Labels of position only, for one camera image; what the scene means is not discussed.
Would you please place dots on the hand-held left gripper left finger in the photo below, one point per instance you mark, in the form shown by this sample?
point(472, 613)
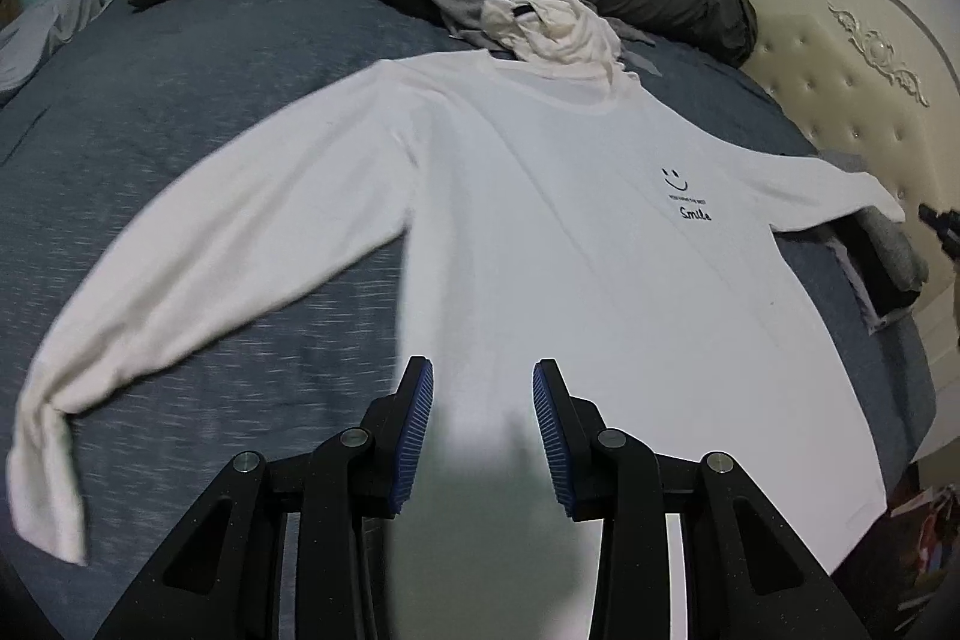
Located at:
point(412, 437)

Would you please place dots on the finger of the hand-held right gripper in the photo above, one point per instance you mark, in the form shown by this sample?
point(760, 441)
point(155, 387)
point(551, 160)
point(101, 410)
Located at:
point(946, 231)

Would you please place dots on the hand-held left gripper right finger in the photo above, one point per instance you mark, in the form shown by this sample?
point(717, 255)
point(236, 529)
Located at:
point(551, 437)

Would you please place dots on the white long sleeve shirt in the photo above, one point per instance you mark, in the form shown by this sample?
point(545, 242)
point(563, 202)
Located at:
point(562, 220)

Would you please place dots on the folded grey garment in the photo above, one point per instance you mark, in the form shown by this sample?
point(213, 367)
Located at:
point(896, 250)

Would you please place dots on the cream tufted headboard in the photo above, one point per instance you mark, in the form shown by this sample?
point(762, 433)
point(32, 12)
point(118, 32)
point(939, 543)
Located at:
point(825, 55)

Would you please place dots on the red printed object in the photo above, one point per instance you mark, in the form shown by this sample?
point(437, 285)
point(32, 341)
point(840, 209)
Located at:
point(941, 535)

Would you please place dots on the cream garment with black label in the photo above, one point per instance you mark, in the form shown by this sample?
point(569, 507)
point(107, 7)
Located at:
point(570, 40)

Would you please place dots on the blue patterned bed sheet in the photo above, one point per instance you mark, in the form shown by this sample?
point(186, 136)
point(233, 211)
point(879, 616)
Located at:
point(187, 108)

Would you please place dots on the light grey sheet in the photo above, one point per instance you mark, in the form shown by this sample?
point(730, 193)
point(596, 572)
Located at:
point(52, 25)

